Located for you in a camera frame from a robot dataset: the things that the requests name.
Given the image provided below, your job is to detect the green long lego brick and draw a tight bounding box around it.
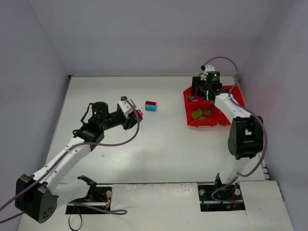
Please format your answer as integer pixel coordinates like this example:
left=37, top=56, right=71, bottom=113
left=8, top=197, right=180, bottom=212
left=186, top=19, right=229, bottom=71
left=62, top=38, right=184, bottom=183
left=191, top=109, right=203, bottom=120

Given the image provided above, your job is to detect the blue long lego brick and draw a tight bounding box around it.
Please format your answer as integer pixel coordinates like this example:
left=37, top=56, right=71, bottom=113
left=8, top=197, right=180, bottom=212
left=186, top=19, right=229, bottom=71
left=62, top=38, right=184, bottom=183
left=145, top=104, right=156, bottom=112

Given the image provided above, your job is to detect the red curved lego brick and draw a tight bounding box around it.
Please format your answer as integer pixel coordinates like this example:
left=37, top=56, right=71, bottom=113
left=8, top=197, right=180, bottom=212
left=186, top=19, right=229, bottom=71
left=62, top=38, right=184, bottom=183
left=136, top=109, right=143, bottom=120

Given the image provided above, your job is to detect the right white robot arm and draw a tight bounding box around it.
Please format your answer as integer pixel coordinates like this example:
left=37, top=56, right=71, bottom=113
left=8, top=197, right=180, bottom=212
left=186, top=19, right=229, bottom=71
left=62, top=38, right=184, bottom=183
left=190, top=70, right=265, bottom=189

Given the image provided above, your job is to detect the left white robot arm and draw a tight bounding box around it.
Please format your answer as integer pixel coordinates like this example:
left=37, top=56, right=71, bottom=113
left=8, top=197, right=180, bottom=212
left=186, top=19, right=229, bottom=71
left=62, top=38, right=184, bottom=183
left=14, top=97, right=142, bottom=223

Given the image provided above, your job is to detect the red compartment tray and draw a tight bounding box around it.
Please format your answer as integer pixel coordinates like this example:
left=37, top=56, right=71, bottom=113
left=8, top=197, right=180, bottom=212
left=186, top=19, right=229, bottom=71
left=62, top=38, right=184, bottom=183
left=183, top=87, right=249, bottom=127

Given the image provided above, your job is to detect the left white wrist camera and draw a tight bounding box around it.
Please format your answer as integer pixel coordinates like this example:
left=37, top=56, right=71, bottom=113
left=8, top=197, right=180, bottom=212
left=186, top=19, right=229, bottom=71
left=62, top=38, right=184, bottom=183
left=118, top=96, right=137, bottom=118

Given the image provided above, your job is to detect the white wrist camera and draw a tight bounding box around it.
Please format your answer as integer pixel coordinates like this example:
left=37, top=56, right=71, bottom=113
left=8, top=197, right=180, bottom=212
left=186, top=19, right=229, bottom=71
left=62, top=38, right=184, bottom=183
left=118, top=96, right=137, bottom=118
left=199, top=65, right=215, bottom=81

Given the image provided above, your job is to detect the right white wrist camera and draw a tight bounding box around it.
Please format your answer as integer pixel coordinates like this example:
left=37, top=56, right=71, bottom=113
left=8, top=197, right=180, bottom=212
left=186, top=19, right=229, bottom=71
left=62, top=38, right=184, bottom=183
left=199, top=65, right=215, bottom=81

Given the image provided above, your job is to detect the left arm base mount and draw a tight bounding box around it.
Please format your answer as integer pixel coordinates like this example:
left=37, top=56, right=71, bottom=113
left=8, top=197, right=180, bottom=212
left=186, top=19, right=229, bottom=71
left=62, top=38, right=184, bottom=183
left=65, top=175, right=112, bottom=215

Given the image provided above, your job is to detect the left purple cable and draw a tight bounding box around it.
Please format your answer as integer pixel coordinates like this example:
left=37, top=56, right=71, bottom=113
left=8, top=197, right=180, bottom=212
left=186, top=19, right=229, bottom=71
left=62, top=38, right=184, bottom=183
left=0, top=96, right=141, bottom=223

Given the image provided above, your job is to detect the purple cable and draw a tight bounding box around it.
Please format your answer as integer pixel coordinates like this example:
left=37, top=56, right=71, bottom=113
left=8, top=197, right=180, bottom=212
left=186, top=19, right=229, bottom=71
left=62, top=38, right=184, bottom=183
left=0, top=96, right=141, bottom=223
left=203, top=56, right=269, bottom=204

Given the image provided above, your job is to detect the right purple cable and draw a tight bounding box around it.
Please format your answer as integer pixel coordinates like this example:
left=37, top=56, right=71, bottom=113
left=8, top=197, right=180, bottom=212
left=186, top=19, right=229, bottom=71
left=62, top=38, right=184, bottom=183
left=203, top=56, right=269, bottom=204

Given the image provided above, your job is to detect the black loop cable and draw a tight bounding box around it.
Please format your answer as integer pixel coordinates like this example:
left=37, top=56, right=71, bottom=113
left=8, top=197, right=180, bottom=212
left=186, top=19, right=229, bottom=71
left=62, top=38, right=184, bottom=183
left=68, top=199, right=83, bottom=230

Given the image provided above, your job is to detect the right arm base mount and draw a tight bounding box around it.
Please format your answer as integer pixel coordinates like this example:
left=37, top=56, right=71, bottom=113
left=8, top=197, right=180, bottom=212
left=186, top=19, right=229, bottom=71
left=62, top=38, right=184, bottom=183
left=198, top=175, right=245, bottom=212

